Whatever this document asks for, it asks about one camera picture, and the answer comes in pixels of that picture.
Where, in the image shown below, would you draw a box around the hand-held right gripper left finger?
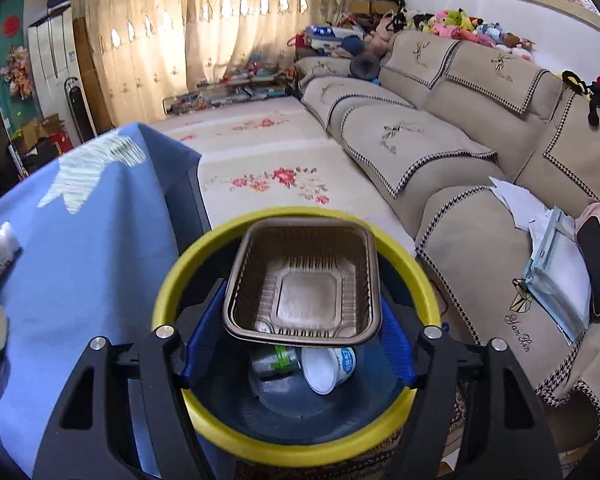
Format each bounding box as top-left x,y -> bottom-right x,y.
32,280 -> 231,480

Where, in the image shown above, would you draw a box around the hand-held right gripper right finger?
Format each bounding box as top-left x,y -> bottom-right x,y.
377,295 -> 563,480

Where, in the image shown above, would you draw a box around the brown plastic food tray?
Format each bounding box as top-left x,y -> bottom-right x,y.
222,218 -> 382,348

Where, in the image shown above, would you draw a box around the yellow rimmed blue bin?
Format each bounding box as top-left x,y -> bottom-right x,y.
151,206 -> 443,463

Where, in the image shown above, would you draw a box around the white yogurt cup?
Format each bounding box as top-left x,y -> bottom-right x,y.
300,346 -> 357,395

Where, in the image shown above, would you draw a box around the clear bottle green label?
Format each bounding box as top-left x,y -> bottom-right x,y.
249,345 -> 302,381

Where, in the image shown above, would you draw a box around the blue star print tablecloth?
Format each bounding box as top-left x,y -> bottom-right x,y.
0,122 -> 216,480

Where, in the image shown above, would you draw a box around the clear plastic document folder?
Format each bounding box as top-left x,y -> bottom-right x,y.
522,207 -> 593,343

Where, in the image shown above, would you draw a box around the beige sofa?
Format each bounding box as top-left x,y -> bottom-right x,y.
295,30 -> 600,461

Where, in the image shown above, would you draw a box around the white papers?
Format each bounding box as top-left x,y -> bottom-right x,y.
489,176 -> 551,231

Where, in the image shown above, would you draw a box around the floral floor mat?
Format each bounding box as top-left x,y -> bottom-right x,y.
147,96 -> 416,256

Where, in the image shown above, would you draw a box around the white bubble wrap roll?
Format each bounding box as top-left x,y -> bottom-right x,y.
0,222 -> 22,293

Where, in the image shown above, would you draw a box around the clutter of books and toys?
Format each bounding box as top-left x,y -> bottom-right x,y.
162,52 -> 301,116

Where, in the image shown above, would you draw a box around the black tower fan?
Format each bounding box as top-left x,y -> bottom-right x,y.
65,76 -> 97,143

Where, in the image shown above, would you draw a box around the open cardboard boxes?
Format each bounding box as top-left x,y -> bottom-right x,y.
20,115 -> 66,153

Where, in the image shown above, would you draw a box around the large brown cardboard sheet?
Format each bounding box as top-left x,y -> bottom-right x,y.
72,17 -> 113,131

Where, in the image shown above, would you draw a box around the dark neck pillow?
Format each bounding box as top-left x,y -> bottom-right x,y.
350,54 -> 381,80

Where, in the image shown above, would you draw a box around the beige embroidered curtain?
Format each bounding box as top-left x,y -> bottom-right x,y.
72,0 -> 353,128

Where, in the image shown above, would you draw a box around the red bag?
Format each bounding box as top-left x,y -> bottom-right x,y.
287,32 -> 311,61

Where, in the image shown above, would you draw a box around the pink plush bear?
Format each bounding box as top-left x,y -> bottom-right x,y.
369,15 -> 397,56

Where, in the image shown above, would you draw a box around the artificial flower bunch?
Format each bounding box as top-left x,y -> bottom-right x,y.
2,47 -> 36,101

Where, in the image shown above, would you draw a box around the blue and white pack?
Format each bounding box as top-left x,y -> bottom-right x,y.
305,24 -> 366,44

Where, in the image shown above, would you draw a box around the pile of plush toys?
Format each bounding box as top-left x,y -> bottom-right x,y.
405,7 -> 536,61

